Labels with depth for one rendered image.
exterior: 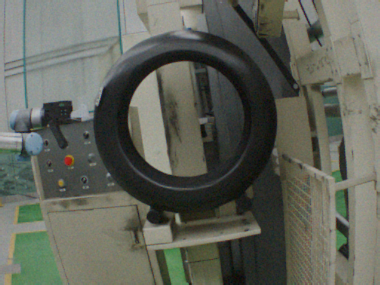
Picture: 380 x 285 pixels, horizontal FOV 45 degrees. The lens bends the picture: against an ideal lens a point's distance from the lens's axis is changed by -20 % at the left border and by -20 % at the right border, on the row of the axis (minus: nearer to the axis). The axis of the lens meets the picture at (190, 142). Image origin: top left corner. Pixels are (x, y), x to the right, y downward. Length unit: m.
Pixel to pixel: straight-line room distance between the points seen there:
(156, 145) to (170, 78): 3.16
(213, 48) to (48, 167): 1.17
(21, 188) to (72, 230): 8.30
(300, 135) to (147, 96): 3.30
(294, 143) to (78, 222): 1.07
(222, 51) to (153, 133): 3.57
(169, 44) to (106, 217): 1.04
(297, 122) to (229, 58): 0.47
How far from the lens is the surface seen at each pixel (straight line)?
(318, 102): 2.05
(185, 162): 2.06
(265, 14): 1.82
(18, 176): 10.76
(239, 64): 1.67
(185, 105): 2.05
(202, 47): 1.66
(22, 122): 1.84
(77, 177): 2.51
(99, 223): 2.47
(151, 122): 5.18
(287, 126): 2.01
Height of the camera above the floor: 1.20
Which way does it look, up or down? 3 degrees down
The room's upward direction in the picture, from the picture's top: 9 degrees counter-clockwise
